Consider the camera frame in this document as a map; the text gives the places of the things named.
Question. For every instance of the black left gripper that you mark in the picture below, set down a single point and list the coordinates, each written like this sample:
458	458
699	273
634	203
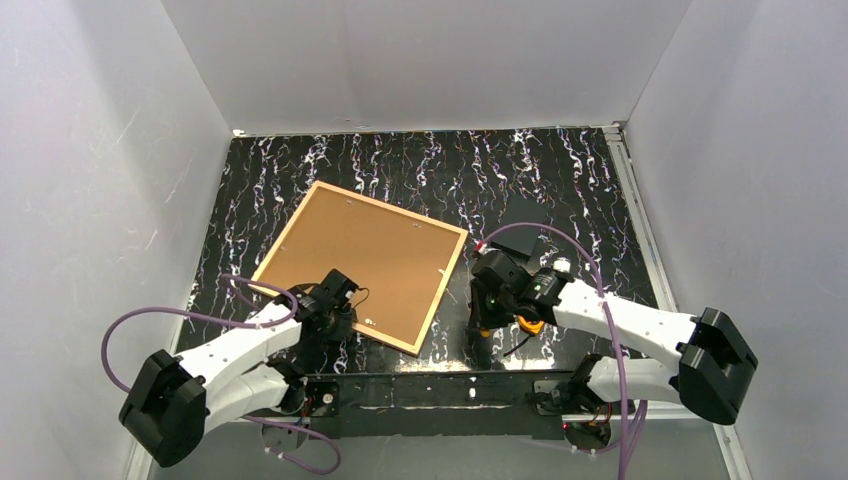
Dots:
342	287

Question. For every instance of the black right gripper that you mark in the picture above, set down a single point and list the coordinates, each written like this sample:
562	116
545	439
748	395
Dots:
482	291

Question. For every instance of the wooden photo frame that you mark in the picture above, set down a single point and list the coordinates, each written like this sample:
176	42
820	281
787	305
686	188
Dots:
403	259

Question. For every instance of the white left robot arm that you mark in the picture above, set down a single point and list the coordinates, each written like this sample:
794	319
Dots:
177	399

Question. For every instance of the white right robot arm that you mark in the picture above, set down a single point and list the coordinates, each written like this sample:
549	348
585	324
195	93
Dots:
701	362

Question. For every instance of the yellow tape measure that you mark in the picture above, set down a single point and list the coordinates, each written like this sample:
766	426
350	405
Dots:
530	327

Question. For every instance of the white plastic pipe fitting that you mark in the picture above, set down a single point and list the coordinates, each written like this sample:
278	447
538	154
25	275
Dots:
561	264

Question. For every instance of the black flat box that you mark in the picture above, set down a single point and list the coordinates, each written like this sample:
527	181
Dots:
520	241

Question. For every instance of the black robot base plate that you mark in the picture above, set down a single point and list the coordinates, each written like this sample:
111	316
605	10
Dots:
536	403

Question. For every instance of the aluminium rail right side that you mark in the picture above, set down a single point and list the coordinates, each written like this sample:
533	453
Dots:
615	139

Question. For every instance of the aluminium rail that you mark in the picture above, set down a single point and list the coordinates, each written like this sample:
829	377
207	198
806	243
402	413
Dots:
669	448
615	139

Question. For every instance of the aluminium rail front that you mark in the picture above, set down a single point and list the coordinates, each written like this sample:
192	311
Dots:
669	448

